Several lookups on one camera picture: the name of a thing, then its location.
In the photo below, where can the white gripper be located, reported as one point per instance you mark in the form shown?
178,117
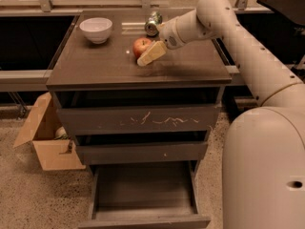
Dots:
169,32

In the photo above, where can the grey open bottom drawer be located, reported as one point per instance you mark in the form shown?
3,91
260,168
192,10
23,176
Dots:
158,195

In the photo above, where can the grey middle drawer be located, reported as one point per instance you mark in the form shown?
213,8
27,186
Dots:
141,153

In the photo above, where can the white object in box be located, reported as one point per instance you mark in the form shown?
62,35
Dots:
60,133

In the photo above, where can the grey drawer cabinet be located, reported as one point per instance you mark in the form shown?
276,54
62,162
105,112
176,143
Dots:
107,75

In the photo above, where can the red apple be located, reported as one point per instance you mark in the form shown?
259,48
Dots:
140,45

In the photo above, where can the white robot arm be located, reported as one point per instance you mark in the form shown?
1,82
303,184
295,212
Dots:
263,167

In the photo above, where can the black desk with legs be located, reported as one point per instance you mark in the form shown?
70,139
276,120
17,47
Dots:
280,27

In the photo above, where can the open cardboard box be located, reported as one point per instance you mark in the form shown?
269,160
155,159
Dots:
39,130

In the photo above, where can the white ceramic bowl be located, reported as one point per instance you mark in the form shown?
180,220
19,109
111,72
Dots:
97,29

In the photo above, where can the grey top drawer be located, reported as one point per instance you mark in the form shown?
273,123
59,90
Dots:
138,119

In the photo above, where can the green soda can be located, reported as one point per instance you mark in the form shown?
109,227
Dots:
153,22

